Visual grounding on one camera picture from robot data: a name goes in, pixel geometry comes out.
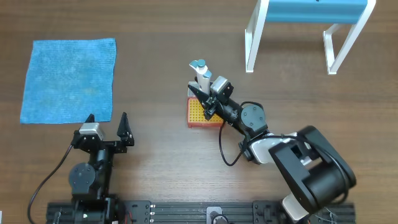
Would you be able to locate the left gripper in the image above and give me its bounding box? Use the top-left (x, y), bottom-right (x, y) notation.
top-left (72, 111), bottom-right (135, 154)

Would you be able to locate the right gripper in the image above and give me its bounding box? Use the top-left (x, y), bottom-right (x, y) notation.
top-left (187, 82), bottom-right (234, 122)

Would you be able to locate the white pipette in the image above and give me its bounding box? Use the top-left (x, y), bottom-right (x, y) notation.
top-left (188, 58), bottom-right (213, 96)

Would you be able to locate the red and yellow tip box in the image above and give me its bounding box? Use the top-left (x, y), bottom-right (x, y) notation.
top-left (186, 81), bottom-right (225, 129)

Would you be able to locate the blue cloth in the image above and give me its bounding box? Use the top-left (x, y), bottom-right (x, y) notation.
top-left (19, 37), bottom-right (118, 124)

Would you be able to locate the white and blue stand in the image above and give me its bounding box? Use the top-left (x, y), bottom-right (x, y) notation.
top-left (244, 0), bottom-right (377, 75)

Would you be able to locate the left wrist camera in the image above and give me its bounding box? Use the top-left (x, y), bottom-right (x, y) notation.
top-left (78, 122), bottom-right (104, 141)

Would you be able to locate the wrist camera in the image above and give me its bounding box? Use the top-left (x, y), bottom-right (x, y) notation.
top-left (78, 122), bottom-right (104, 141)
top-left (210, 75), bottom-right (229, 94)

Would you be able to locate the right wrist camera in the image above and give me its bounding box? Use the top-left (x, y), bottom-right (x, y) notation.
top-left (210, 75), bottom-right (229, 94)

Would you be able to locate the black cable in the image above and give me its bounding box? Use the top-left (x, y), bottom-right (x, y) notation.
top-left (218, 120), bottom-right (248, 167)
top-left (26, 143), bottom-right (74, 224)

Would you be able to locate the mounting rail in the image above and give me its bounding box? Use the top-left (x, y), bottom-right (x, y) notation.
top-left (46, 200), bottom-right (357, 224)

